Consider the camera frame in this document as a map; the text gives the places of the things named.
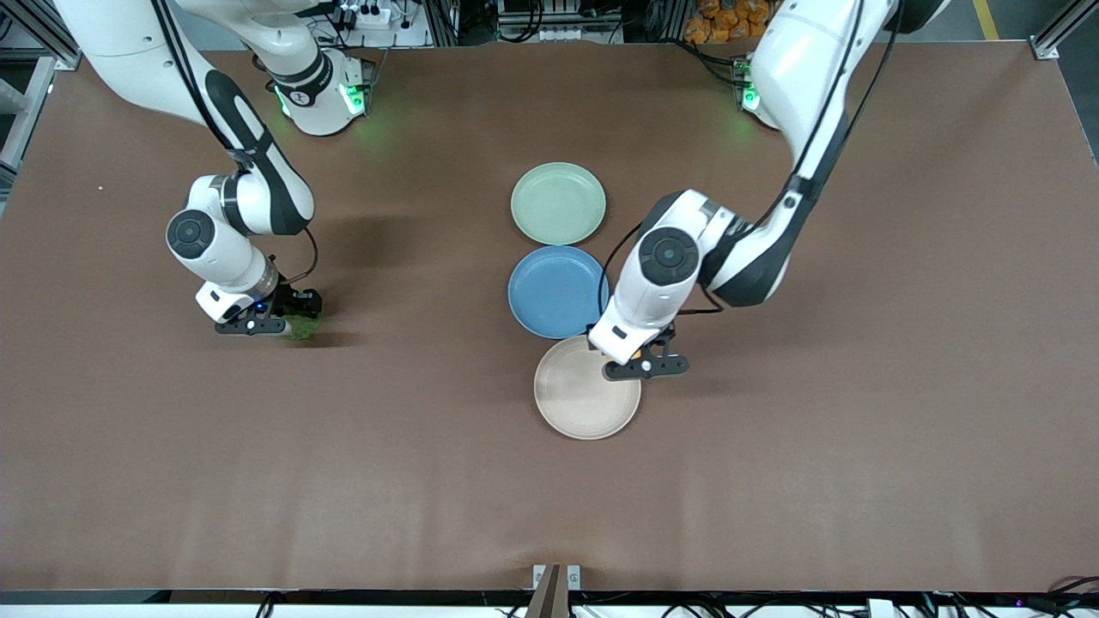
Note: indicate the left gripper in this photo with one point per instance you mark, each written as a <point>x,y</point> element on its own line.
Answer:
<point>662,342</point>

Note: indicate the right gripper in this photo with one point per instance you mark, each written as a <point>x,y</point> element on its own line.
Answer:
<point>291,302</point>

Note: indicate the green lettuce leaf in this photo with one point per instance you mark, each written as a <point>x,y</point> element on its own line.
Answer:
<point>302,329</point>

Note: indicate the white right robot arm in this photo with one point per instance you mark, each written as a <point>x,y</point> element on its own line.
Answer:
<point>249,202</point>

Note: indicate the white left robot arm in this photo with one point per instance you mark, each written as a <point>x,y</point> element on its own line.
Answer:
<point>798,69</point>

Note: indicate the beige plate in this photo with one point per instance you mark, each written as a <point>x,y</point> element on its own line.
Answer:
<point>584,403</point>

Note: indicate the blue plate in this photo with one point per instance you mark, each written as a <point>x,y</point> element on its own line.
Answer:
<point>554,292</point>

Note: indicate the light green plate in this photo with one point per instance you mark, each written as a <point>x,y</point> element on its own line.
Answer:
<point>558,204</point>

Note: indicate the white power strip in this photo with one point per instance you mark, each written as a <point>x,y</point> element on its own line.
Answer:
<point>369,15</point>

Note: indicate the orange snack bag pile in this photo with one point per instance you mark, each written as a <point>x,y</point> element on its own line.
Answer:
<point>730,21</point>

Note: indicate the black equipment rack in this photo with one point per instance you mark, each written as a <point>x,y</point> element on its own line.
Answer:
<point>558,21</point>

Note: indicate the small white box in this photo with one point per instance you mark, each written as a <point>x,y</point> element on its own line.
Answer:
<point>882,608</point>

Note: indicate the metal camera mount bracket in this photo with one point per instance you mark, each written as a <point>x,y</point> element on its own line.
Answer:
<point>556,592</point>

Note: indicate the aluminium frame rail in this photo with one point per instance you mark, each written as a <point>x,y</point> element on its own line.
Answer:
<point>39,94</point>
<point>1060,34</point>

